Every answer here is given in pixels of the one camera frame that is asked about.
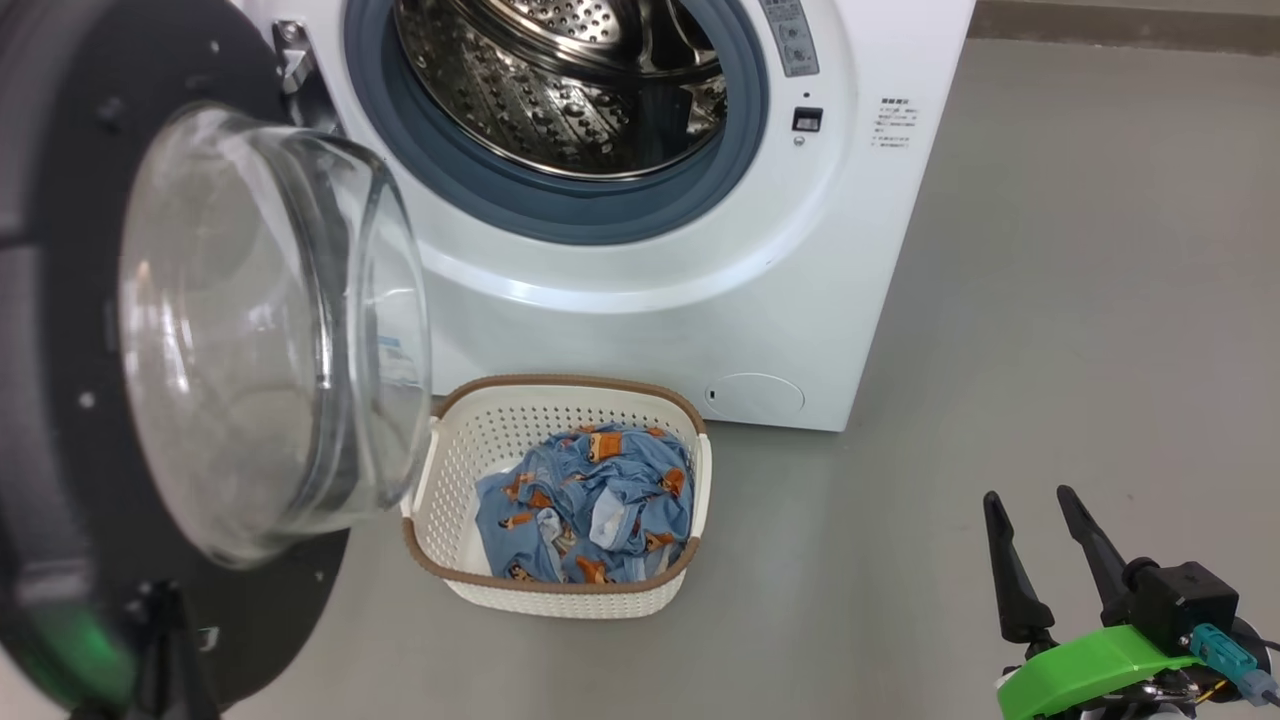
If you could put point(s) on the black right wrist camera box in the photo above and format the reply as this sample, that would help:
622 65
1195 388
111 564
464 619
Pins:
1180 605

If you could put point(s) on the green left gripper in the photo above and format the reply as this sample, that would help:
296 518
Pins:
85 650

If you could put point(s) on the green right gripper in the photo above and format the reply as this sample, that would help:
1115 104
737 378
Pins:
1080 670

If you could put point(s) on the white front-load washing machine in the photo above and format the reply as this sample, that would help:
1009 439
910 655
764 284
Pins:
650 330

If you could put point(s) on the round black glass washer door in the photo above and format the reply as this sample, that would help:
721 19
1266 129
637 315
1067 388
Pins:
60 400

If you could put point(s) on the round drain filter cover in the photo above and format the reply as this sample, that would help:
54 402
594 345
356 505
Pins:
755 398

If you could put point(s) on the grey warning sticker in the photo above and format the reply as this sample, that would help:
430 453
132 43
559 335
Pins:
790 35

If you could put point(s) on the cream perforated laundry basket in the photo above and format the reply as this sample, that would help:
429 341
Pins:
450 470

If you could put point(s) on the steel washer drum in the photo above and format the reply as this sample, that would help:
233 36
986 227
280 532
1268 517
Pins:
560 90

